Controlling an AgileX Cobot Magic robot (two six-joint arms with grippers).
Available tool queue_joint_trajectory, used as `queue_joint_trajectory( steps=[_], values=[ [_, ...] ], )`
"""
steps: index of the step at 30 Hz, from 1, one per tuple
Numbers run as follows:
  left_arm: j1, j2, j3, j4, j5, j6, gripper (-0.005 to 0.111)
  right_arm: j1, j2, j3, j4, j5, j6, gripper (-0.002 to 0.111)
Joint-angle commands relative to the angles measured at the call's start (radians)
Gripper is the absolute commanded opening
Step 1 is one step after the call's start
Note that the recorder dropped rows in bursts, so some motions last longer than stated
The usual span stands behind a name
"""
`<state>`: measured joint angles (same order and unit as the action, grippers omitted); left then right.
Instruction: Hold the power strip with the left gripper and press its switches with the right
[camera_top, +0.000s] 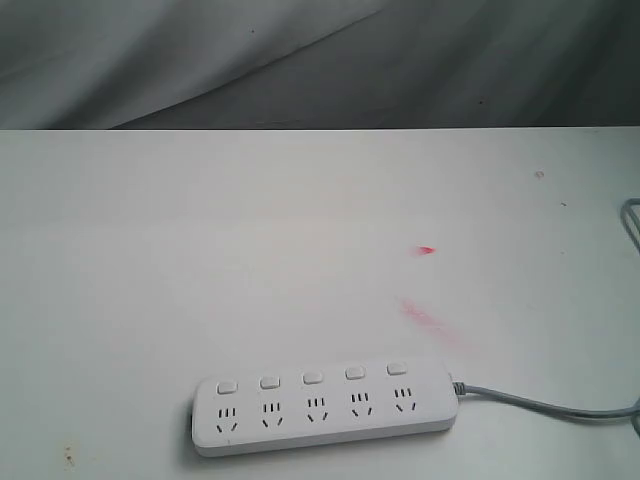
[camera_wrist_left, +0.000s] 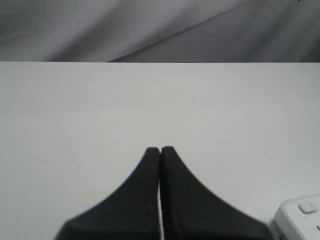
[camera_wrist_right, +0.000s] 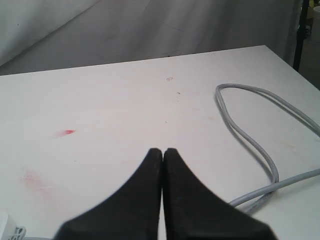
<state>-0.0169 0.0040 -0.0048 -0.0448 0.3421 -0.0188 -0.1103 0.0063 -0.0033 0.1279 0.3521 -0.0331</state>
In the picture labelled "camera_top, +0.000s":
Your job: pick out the white five-socket power strip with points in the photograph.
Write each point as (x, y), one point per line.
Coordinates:
(255, 411)

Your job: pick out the grey backdrop cloth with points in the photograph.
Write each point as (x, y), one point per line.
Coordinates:
(318, 64)

